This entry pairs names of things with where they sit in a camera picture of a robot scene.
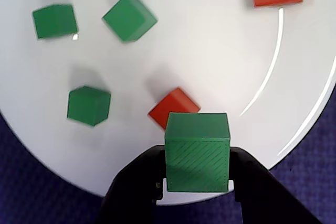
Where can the green plastic cube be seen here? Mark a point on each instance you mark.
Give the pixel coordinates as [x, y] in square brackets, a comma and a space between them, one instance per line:
[128, 18]
[197, 155]
[88, 106]
[53, 22]

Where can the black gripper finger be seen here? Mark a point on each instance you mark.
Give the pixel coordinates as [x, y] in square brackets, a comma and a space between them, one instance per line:
[262, 195]
[134, 182]

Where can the blue woven table cloth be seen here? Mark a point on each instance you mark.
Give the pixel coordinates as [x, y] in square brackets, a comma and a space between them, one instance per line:
[39, 195]

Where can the white round plate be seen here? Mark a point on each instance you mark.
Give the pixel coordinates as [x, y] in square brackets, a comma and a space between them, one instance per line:
[210, 51]

